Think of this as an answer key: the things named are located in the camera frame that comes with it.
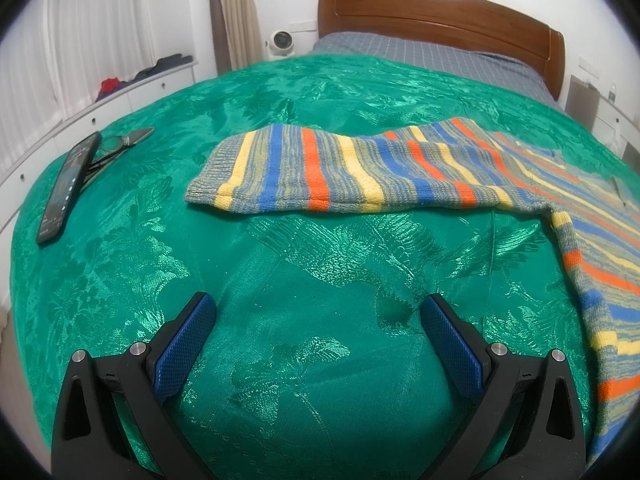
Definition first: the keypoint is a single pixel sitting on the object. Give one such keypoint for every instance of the white sheer curtain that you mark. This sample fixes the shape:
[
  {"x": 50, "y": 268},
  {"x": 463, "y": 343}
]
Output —
[{"x": 75, "y": 45}]

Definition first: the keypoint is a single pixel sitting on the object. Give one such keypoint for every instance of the green patterned bedspread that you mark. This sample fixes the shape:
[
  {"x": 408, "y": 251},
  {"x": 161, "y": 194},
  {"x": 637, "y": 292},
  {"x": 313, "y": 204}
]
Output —
[{"x": 300, "y": 270}]

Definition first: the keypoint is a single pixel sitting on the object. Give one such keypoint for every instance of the white bedside desk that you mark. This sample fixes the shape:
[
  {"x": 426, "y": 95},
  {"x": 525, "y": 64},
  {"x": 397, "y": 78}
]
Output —
[{"x": 607, "y": 115}]

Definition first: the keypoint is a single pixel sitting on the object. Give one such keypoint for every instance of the grey checked bed sheet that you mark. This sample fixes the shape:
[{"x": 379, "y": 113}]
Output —
[{"x": 425, "y": 57}]

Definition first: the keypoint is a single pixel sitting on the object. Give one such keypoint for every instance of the red cloth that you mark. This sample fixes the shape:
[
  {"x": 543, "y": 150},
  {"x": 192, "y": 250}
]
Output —
[{"x": 109, "y": 86}]

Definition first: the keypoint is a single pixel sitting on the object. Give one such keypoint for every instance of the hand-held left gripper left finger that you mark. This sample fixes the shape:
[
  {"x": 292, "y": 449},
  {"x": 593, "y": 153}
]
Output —
[{"x": 182, "y": 340}]

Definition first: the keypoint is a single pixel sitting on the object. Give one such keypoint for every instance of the small clear bottle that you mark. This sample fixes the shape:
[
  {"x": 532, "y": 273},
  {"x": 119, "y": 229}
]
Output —
[{"x": 612, "y": 92}]

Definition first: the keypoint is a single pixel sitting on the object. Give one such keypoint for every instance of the white low drawer cabinet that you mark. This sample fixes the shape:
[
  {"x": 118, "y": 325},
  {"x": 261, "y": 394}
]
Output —
[{"x": 130, "y": 95}]

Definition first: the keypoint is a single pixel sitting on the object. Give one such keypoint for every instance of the dark folded cloth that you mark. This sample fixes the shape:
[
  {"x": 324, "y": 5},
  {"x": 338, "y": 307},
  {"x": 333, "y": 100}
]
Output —
[{"x": 162, "y": 66}]

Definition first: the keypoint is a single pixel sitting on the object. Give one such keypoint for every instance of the brown wooden headboard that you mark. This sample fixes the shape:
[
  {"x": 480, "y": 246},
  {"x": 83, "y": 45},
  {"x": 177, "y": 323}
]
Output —
[{"x": 440, "y": 15}]

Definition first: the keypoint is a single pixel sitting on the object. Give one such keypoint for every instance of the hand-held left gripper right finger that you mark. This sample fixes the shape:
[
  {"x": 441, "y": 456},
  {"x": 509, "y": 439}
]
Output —
[{"x": 452, "y": 345}]

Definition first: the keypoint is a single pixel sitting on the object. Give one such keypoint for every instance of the beige curtain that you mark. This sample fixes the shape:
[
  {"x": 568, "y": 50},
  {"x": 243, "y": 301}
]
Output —
[{"x": 240, "y": 15}]

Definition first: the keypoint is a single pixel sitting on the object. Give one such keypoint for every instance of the white wall socket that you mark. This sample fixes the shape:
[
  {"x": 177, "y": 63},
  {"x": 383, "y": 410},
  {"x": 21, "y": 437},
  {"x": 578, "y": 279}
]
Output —
[
  {"x": 304, "y": 25},
  {"x": 589, "y": 67}
]

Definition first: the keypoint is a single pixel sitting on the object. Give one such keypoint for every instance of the black smartphone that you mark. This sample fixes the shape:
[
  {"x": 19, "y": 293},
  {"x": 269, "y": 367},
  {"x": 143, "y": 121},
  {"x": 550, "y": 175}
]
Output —
[{"x": 65, "y": 190}]

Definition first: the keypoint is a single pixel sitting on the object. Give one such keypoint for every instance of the striped knitted sweater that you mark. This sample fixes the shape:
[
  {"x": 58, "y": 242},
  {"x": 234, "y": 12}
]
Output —
[{"x": 325, "y": 170}]

